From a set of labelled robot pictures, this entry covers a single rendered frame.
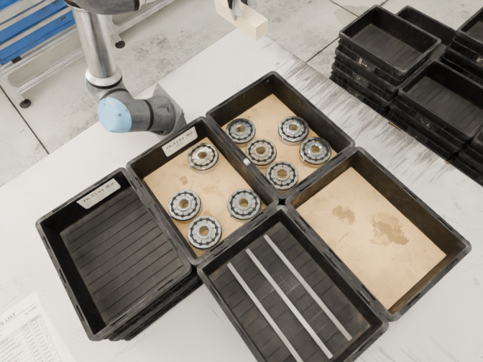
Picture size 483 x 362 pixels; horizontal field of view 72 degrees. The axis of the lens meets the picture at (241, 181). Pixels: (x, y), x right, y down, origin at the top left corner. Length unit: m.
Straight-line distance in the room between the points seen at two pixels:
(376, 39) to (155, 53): 1.60
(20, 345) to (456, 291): 1.35
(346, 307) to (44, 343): 0.92
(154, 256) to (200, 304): 0.22
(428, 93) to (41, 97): 2.55
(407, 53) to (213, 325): 1.62
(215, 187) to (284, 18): 2.06
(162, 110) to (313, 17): 1.93
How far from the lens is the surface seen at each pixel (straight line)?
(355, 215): 1.06
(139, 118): 1.20
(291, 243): 1.00
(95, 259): 1.12
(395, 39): 2.08
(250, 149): 1.10
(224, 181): 1.08
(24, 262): 1.40
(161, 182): 1.13
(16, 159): 2.66
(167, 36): 2.92
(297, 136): 1.13
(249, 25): 1.35
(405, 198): 1.04
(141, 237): 1.08
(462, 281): 1.26
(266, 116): 1.21
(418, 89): 2.04
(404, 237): 1.08
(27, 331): 1.33
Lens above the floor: 1.79
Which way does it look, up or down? 64 degrees down
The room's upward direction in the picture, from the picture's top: 9 degrees counter-clockwise
